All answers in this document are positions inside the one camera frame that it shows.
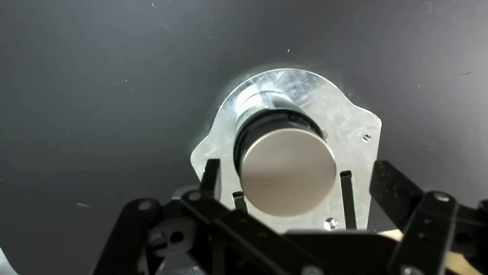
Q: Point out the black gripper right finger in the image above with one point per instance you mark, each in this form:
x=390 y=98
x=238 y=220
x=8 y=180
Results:
x=432 y=219

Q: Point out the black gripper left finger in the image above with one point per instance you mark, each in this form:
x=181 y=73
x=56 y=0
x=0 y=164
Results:
x=203 y=223

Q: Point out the small dark bottle silver cap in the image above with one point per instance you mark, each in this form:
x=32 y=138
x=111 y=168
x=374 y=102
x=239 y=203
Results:
x=287 y=170

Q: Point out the aluminium base plate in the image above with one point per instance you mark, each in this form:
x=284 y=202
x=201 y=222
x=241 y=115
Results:
x=351 y=138

